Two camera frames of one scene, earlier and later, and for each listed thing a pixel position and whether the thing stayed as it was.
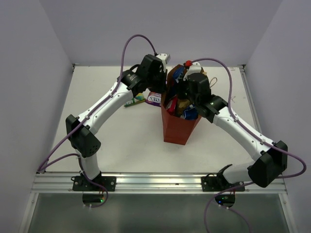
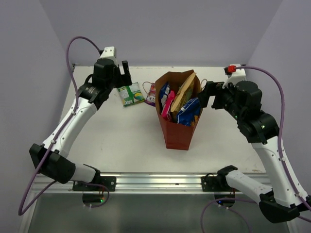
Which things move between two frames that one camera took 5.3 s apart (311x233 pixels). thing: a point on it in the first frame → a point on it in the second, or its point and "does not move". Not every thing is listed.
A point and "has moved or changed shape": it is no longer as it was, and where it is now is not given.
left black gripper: [162, 88] → [124, 80]
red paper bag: [176, 130] has moved or changed shape
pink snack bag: [171, 105] has moved or changed shape
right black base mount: [212, 183] does not move
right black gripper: [181, 83] → [210, 90]
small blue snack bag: [177, 72] → [164, 92]
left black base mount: [81, 183] does not move
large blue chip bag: [191, 112] has moved or changed shape
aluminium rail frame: [45, 183] does not move
